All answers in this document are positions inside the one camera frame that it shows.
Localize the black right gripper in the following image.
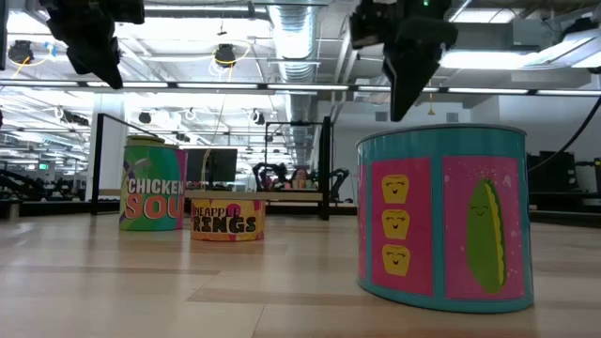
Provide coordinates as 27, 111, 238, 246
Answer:
375, 0, 459, 122

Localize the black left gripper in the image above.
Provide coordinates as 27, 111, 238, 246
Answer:
39, 0, 124, 89

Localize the chicken soup can green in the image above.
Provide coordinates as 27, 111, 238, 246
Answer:
118, 143, 189, 232

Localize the corn can pink teal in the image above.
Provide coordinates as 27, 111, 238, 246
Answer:
355, 123, 535, 315

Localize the ceiling light panel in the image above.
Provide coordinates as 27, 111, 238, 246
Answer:
439, 49, 601, 71

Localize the overhead LED light bar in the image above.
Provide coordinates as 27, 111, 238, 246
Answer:
0, 79, 601, 98

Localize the person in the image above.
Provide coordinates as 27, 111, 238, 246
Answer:
290, 167, 314, 191

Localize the dark background monitor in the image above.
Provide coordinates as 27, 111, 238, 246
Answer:
185, 147, 239, 185

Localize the pineapple rings can yellow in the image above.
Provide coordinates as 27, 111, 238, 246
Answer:
190, 198, 267, 243

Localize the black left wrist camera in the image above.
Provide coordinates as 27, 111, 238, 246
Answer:
105, 0, 146, 25

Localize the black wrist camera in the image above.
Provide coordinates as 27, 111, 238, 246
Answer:
105, 0, 146, 25
349, 7, 393, 51

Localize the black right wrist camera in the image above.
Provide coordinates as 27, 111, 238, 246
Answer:
349, 7, 393, 51

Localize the black ceiling cord reel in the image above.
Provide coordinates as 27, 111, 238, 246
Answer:
7, 39, 37, 65
213, 42, 239, 68

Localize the silver ventilation duct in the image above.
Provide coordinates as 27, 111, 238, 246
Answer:
267, 0, 330, 165

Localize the black aluminium table frame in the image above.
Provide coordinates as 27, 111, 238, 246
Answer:
267, 201, 358, 217

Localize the black hanging cable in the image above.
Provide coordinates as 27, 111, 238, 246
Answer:
528, 96, 601, 174

